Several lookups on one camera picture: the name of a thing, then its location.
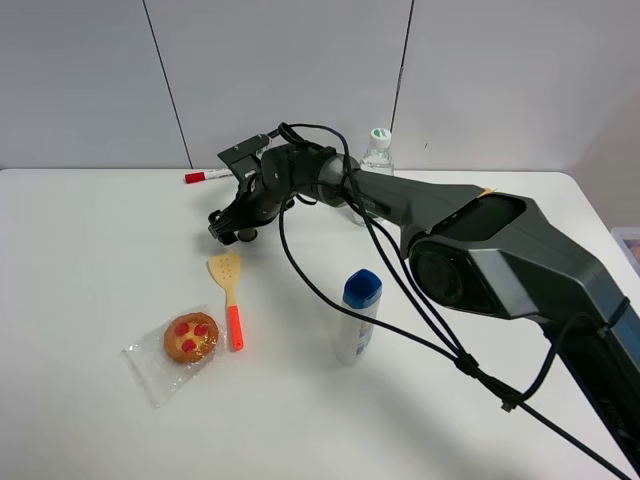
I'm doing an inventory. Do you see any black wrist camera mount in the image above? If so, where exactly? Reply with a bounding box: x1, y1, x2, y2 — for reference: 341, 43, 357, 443
217, 134, 271, 180

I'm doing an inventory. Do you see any white bottle blue cap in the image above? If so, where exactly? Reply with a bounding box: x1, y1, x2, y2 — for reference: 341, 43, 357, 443
335, 269, 383, 366

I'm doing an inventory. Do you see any clear water bottle green label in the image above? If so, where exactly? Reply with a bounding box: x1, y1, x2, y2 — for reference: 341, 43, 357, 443
348, 127, 395, 228

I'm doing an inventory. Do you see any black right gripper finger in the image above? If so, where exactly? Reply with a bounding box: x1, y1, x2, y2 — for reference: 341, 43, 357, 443
208, 208, 235, 226

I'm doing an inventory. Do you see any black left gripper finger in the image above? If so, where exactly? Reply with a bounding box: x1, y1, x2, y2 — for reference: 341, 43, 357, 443
208, 222, 238, 245

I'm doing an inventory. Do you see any black cable bundle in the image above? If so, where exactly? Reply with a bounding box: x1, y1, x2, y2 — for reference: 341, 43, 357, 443
275, 121, 636, 480

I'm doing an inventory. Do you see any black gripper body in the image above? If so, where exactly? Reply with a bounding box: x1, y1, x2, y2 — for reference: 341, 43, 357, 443
227, 144, 336, 230

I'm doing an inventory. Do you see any beige spatula orange handle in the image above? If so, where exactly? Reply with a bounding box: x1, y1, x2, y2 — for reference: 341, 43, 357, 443
207, 253, 244, 351

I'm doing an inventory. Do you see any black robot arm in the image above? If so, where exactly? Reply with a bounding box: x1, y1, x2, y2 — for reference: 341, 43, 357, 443
209, 138, 639, 464

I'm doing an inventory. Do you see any red whiteboard marker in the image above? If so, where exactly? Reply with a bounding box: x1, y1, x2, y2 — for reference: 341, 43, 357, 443
184, 169, 233, 184

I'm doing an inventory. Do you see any fruit tart in plastic bag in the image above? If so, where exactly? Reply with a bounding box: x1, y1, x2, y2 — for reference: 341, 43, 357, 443
123, 307, 227, 408

